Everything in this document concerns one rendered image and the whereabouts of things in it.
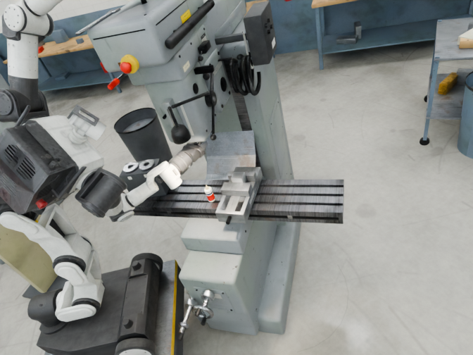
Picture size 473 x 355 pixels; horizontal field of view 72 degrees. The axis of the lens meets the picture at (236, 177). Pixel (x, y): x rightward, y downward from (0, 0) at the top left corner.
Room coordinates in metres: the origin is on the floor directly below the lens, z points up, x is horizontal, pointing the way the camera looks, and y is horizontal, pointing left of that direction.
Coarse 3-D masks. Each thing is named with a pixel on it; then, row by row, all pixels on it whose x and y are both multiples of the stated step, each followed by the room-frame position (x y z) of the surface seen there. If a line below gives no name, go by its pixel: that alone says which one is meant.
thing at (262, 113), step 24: (240, 24) 1.96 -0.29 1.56; (240, 48) 1.63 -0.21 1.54; (264, 72) 1.80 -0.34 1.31; (240, 96) 1.65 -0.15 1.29; (264, 96) 1.71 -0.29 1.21; (240, 120) 1.67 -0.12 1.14; (264, 120) 1.63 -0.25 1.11; (264, 144) 1.62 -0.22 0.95; (288, 144) 2.04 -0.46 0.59; (264, 168) 1.64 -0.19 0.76; (288, 168) 1.91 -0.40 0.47
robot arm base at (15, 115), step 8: (0, 96) 1.17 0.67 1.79; (8, 96) 1.16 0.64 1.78; (0, 104) 1.16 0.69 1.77; (8, 104) 1.15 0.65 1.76; (16, 104) 1.15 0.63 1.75; (0, 112) 1.15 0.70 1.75; (8, 112) 1.14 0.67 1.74; (16, 112) 1.14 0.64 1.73; (32, 112) 1.20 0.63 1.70; (40, 112) 1.22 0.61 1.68; (48, 112) 1.25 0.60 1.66; (0, 120) 1.17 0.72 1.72; (8, 120) 1.15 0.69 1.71; (16, 120) 1.14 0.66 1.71; (24, 120) 1.15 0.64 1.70
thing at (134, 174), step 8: (152, 160) 1.60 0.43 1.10; (128, 168) 1.59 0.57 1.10; (136, 168) 1.58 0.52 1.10; (144, 168) 1.54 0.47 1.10; (152, 168) 1.54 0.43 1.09; (120, 176) 1.57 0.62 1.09; (128, 176) 1.55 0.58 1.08; (136, 176) 1.54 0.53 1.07; (144, 176) 1.52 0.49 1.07; (128, 184) 1.56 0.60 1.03; (136, 184) 1.55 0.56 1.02; (160, 184) 1.51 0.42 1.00; (160, 192) 1.51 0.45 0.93
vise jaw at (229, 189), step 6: (222, 186) 1.30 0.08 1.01; (228, 186) 1.29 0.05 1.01; (234, 186) 1.27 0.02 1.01; (240, 186) 1.26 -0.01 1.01; (246, 186) 1.24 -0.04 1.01; (222, 192) 1.27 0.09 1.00; (228, 192) 1.26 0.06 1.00; (234, 192) 1.24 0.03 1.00; (240, 192) 1.23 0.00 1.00; (246, 192) 1.21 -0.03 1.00
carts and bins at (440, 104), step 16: (448, 32) 2.54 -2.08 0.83; (464, 32) 2.45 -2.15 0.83; (448, 48) 2.29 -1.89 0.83; (464, 48) 2.21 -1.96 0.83; (432, 64) 2.81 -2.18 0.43; (432, 80) 2.20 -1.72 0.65; (448, 80) 2.47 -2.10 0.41; (464, 80) 2.47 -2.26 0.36; (432, 96) 2.19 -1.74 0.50; (448, 96) 2.38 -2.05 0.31; (464, 96) 2.07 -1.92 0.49; (144, 112) 3.45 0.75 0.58; (432, 112) 2.23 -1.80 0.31; (448, 112) 2.17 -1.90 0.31; (464, 112) 2.02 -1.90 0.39; (128, 128) 3.35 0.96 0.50; (144, 128) 3.03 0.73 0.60; (160, 128) 3.19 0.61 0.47; (464, 128) 1.98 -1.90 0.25; (128, 144) 3.07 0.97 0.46; (144, 144) 3.02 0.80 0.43; (160, 144) 3.10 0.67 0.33; (464, 144) 1.95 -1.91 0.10; (144, 160) 3.04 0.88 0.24; (160, 160) 3.06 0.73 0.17
